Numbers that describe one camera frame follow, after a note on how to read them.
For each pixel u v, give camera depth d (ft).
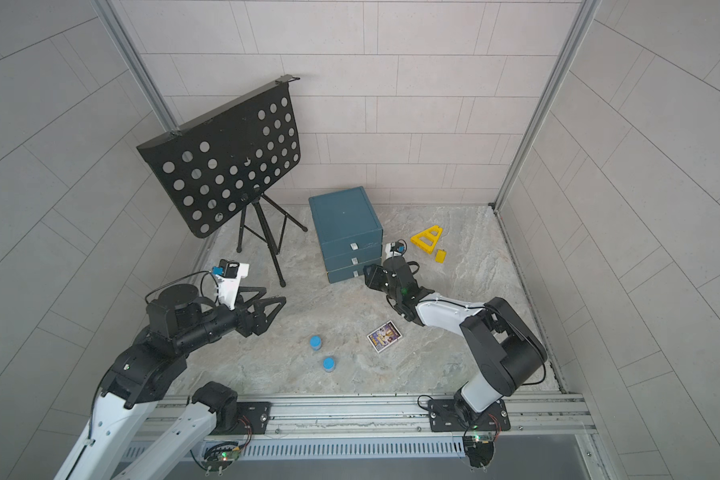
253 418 2.32
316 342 2.65
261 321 1.82
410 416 2.38
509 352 1.46
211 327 1.70
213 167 2.09
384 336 2.71
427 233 3.54
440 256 3.34
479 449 2.23
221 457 2.14
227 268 1.75
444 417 2.32
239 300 1.78
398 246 2.64
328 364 2.55
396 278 2.19
